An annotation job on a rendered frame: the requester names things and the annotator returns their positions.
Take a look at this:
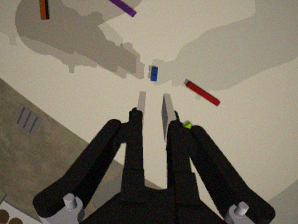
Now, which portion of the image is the lime green rod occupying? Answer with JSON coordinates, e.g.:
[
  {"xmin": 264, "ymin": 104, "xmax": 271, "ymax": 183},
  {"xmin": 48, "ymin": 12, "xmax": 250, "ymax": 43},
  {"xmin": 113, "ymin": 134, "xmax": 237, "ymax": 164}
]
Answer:
[{"xmin": 184, "ymin": 121, "xmax": 192, "ymax": 128}]

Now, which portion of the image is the orange rod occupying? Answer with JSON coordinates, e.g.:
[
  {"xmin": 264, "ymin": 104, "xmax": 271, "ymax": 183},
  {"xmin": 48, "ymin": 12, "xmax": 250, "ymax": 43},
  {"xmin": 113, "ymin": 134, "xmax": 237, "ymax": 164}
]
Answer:
[{"xmin": 39, "ymin": 0, "xmax": 49, "ymax": 20}]

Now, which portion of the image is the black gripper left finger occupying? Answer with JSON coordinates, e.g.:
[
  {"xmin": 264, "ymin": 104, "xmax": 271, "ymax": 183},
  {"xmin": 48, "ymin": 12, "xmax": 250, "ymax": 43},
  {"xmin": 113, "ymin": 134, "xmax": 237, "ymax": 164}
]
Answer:
[{"xmin": 33, "ymin": 91, "xmax": 147, "ymax": 224}]

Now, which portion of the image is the purple rod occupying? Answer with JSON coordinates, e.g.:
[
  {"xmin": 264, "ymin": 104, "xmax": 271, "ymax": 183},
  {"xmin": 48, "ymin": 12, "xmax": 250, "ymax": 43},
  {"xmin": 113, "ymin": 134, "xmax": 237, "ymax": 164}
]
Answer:
[{"xmin": 109, "ymin": 0, "xmax": 137, "ymax": 17}]

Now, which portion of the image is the red rod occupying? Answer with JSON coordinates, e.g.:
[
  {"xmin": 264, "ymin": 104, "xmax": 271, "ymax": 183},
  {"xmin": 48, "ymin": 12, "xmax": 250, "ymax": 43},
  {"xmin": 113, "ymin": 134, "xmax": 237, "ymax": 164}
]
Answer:
[{"xmin": 186, "ymin": 81, "xmax": 221, "ymax": 106}]

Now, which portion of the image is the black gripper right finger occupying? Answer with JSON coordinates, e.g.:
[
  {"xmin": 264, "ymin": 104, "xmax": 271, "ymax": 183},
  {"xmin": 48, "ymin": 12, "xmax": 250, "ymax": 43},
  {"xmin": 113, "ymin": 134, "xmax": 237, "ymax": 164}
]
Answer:
[{"xmin": 161, "ymin": 93, "xmax": 276, "ymax": 224}]

